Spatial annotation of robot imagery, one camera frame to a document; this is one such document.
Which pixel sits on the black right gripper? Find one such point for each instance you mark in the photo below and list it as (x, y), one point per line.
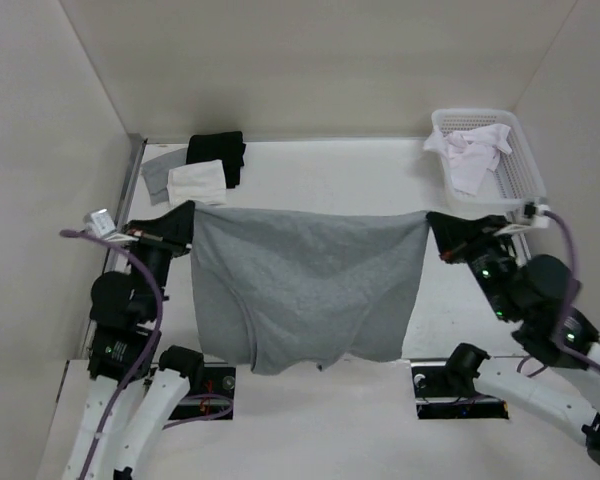
(456, 237)

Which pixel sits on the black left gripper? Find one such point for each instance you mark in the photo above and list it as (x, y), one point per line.
(173, 231)

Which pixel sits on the grey tank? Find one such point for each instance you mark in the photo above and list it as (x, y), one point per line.
(274, 288)
(155, 173)

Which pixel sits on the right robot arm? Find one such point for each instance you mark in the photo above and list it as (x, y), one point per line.
(539, 297)

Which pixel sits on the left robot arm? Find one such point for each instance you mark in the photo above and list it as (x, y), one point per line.
(132, 389)

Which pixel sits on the folded grey tank top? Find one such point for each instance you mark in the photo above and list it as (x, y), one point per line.
(155, 173)

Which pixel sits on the folded white tank top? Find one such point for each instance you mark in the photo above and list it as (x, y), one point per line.
(200, 182)

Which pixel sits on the white tank top in basket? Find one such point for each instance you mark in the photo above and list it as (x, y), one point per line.
(471, 154)

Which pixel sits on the folded black tank top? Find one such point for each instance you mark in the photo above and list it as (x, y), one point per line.
(228, 147)

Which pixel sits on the white plastic laundry basket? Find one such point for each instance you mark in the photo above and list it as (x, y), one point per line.
(516, 179)

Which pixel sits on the right metal table rail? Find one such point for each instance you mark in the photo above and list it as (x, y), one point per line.
(518, 239)

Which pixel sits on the metal table rail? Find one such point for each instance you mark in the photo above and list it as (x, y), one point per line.
(138, 145)
(518, 239)

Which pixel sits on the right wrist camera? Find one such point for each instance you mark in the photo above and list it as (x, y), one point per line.
(535, 215)

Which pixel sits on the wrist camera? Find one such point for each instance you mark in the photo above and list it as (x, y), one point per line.
(535, 215)
(100, 224)

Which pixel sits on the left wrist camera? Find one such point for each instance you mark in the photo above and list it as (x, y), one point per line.
(100, 224)

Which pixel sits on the left metal table rail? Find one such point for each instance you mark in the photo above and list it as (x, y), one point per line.
(138, 145)

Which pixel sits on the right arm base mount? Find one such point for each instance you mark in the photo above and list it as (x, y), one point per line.
(436, 399)

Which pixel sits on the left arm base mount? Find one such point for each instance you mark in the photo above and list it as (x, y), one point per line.
(211, 397)

